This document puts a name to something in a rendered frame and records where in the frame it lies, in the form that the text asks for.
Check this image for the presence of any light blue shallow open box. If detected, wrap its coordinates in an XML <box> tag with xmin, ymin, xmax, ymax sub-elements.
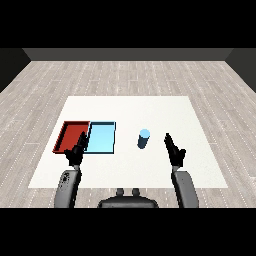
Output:
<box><xmin>83</xmin><ymin>121</ymin><xmax>117</xmax><ymax>155</ymax></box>

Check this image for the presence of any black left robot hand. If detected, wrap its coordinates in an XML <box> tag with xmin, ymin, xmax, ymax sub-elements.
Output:
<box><xmin>63</xmin><ymin>131</ymin><xmax>90</xmax><ymax>167</ymax></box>

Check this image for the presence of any small blue can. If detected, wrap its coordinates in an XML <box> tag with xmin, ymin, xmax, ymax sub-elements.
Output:
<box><xmin>137</xmin><ymin>128</ymin><xmax>151</xmax><ymax>150</ymax></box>

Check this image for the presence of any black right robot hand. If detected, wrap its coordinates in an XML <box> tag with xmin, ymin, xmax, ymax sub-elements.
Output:
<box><xmin>163</xmin><ymin>132</ymin><xmax>187</xmax><ymax>169</ymax></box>

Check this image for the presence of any dark grey robot body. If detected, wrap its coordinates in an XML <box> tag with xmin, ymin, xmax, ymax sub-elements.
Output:
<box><xmin>97</xmin><ymin>188</ymin><xmax>159</xmax><ymax>209</ymax></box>

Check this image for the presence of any red shallow open box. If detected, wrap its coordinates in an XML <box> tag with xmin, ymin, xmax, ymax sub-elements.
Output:
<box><xmin>52</xmin><ymin>120</ymin><xmax>91</xmax><ymax>155</ymax></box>

